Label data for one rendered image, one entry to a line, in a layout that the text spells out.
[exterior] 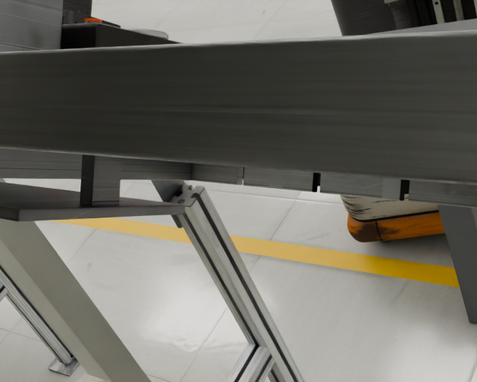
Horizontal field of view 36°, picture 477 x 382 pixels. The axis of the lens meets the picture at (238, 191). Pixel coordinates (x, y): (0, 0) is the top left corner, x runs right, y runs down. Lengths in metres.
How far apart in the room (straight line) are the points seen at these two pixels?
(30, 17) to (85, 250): 1.88
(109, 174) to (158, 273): 1.57
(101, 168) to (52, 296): 0.79
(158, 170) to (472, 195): 0.38
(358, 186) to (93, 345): 0.59
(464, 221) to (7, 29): 1.10
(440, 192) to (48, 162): 0.42
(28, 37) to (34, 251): 0.82
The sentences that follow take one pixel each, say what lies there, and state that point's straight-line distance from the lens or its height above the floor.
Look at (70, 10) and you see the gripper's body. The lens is 0.69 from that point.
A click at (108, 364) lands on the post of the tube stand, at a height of 0.36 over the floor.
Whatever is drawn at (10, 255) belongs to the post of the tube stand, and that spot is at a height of 0.64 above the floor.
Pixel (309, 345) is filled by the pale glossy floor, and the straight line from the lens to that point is 1.62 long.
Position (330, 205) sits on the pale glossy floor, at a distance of 1.91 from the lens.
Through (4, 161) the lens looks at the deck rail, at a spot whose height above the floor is 0.89.
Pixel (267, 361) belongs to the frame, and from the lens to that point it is 1.24.
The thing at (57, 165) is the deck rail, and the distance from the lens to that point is 0.81.
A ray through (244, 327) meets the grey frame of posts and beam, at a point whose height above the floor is 0.37.
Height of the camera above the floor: 1.22
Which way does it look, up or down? 36 degrees down
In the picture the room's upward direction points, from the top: 26 degrees counter-clockwise
